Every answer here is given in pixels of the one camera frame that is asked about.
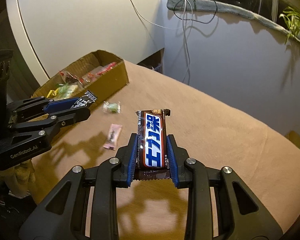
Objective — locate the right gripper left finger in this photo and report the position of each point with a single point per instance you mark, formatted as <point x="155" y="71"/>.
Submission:
<point x="116" y="172"/>

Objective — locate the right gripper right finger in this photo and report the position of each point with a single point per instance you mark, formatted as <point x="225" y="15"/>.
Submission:
<point x="189" y="173"/>

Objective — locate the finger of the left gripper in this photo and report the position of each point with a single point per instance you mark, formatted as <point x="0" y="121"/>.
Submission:
<point x="62" y="104"/>
<point x="65" y="118"/>

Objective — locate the black white snack packet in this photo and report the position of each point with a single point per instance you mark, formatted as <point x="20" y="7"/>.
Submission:
<point x="86" y="100"/>

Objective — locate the brown blue snickers bar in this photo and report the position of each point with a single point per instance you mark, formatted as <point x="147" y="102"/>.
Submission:
<point x="152" y="160"/>

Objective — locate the pink white snack packet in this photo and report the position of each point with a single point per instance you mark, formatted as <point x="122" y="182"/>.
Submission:
<point x="113" y="136"/>

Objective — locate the green candy clear wrapper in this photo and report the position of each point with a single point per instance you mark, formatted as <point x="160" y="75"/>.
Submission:
<point x="111" y="107"/>

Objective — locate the left gloved hand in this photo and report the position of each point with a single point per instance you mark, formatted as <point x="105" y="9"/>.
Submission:
<point x="19" y="178"/>

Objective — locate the yellow wrapped candy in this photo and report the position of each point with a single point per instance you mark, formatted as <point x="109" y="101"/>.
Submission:
<point x="53" y="93"/>

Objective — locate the dark jujube red packet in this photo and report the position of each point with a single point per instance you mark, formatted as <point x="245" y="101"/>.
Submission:
<point x="70" y="78"/>

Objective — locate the red wrapped candy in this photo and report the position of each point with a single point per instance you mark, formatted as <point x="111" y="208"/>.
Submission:
<point x="99" y="71"/>

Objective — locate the brown cardboard box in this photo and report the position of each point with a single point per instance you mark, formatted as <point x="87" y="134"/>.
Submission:
<point x="104" y="87"/>

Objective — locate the grey windowsill cloth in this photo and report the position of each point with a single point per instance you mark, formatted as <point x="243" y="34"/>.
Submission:
<point x="211" y="6"/>

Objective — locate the green potted plant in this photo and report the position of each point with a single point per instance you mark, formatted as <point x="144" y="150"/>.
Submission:
<point x="291" y="18"/>

